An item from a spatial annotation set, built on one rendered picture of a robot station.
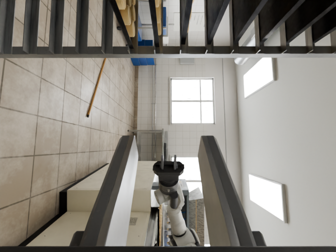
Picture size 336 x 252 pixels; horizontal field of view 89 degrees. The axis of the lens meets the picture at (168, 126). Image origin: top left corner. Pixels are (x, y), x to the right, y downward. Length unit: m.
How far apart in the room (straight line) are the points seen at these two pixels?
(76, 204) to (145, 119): 3.52
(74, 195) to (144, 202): 0.63
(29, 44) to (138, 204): 1.38
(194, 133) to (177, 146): 0.59
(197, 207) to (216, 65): 4.53
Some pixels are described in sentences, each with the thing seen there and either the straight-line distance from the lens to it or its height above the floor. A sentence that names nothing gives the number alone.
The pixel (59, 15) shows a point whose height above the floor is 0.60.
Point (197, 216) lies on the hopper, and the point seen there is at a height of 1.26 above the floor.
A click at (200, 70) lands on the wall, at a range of 5.46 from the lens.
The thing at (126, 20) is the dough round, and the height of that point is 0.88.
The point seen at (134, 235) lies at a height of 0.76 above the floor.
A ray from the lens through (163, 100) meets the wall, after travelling 5.07.
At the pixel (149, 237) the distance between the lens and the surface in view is 1.43.
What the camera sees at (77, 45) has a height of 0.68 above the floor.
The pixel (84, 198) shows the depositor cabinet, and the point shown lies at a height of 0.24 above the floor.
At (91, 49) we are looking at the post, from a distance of 0.73.
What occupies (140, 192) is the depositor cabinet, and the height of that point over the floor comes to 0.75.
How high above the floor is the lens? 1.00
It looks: level
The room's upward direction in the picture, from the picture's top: 90 degrees clockwise
